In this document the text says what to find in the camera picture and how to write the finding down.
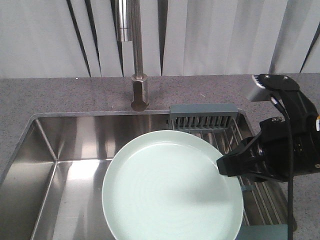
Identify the pale green round plate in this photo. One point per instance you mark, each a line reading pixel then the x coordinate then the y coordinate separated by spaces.
pixel 165 185

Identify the white pleated curtain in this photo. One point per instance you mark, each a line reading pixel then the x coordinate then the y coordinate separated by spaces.
pixel 77 38

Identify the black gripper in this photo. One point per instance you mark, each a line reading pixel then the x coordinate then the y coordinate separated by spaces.
pixel 284 149

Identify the stainless steel faucet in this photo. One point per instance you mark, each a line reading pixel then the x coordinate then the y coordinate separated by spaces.
pixel 128 29

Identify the stainless steel sink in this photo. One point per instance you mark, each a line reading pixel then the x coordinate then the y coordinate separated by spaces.
pixel 51 189

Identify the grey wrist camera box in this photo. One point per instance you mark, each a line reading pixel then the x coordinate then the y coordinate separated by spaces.
pixel 262 87

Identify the grey-blue roll-up drying rack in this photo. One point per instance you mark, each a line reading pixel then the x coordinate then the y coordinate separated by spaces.
pixel 224 126

